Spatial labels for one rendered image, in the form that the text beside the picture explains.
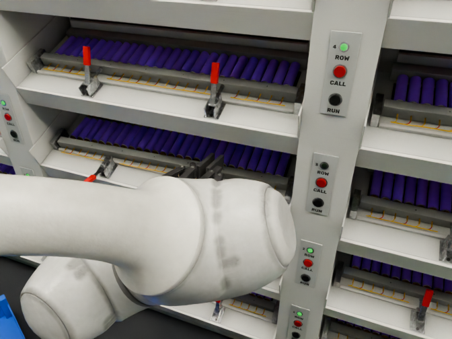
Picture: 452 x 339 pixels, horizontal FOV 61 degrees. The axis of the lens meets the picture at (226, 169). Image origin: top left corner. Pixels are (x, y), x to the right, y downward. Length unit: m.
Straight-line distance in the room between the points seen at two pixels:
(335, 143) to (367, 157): 0.05
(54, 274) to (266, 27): 0.43
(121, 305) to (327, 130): 0.39
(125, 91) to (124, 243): 0.54
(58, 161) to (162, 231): 0.72
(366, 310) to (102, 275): 0.62
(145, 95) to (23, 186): 0.52
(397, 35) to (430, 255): 0.38
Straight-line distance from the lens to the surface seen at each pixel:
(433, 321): 0.92
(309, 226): 0.74
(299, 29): 0.59
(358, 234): 0.76
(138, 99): 0.77
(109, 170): 0.90
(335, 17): 0.57
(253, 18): 0.60
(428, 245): 0.78
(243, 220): 0.31
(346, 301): 0.90
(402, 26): 0.57
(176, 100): 0.74
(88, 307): 0.41
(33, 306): 0.43
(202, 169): 0.71
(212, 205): 0.32
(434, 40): 0.59
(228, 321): 1.07
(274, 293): 0.90
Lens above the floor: 0.98
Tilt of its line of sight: 33 degrees down
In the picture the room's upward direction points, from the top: straight up
